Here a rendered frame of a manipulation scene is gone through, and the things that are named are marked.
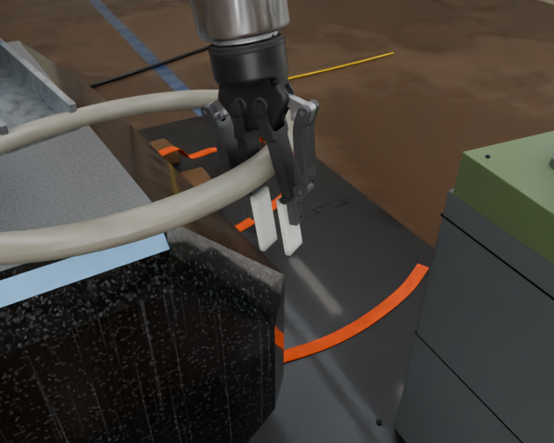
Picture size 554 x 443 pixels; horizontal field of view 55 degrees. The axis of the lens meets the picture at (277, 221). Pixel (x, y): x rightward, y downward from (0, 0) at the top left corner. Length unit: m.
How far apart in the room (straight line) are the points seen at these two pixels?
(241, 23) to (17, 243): 0.28
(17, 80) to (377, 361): 1.26
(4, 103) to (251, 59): 0.60
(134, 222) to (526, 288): 0.71
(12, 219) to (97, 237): 0.51
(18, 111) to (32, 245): 0.52
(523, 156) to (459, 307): 0.33
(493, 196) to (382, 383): 0.87
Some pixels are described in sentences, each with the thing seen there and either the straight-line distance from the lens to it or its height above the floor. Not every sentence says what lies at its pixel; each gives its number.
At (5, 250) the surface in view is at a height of 1.06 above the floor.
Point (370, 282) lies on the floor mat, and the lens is 2.00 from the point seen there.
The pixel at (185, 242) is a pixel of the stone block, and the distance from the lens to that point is 0.94.
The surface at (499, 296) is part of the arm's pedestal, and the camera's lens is 1.07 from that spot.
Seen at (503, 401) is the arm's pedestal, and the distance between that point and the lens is 1.19.
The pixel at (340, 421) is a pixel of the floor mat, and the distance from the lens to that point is 1.61.
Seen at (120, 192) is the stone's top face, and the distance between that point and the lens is 1.01.
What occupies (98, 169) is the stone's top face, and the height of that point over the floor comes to 0.83.
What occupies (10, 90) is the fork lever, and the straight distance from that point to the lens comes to 1.07.
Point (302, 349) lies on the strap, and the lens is 1.75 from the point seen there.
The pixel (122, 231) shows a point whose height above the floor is 1.07.
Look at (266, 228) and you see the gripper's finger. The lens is 0.62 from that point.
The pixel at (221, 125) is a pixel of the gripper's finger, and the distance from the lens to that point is 0.59.
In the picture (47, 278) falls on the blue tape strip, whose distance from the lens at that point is 0.89.
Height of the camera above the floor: 1.36
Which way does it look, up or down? 36 degrees down
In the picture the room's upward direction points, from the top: straight up
